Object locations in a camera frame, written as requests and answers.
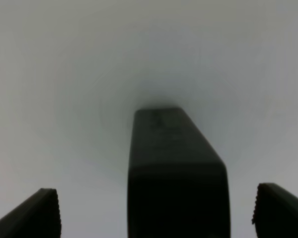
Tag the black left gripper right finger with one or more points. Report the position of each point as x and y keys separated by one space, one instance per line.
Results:
x=275 y=213

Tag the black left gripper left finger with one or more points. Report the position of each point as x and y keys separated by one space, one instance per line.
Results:
x=37 y=217

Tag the black pump dispenser bottle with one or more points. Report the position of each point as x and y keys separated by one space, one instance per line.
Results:
x=177 y=183

